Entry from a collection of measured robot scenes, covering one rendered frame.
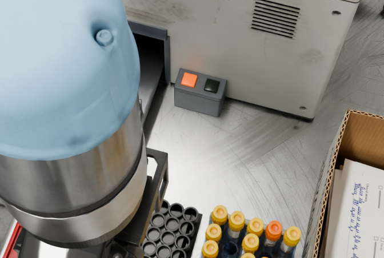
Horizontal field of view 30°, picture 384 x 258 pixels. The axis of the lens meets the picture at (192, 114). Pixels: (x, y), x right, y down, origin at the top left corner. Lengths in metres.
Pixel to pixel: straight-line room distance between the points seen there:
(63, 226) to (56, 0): 0.13
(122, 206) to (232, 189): 0.53
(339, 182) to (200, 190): 0.16
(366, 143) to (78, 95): 0.61
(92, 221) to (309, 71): 0.51
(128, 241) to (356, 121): 0.40
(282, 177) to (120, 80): 0.63
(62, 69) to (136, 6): 0.57
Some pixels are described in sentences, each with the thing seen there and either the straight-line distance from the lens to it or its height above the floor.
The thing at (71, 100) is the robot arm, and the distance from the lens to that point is 0.23.
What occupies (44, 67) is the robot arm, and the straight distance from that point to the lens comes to 0.23.
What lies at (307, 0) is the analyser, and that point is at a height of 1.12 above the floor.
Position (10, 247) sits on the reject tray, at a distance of 0.85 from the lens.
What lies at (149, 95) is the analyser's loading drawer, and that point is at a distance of 0.87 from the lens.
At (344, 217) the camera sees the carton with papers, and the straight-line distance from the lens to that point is 0.81.
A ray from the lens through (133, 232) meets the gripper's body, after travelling 0.43.
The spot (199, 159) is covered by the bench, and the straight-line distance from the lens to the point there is 0.88.
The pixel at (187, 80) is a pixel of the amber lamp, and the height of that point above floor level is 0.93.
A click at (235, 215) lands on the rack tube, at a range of 0.73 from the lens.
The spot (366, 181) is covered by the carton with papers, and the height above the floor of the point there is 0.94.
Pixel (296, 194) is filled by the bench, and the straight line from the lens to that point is 0.87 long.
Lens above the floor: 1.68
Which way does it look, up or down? 64 degrees down
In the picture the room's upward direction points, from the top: 2 degrees clockwise
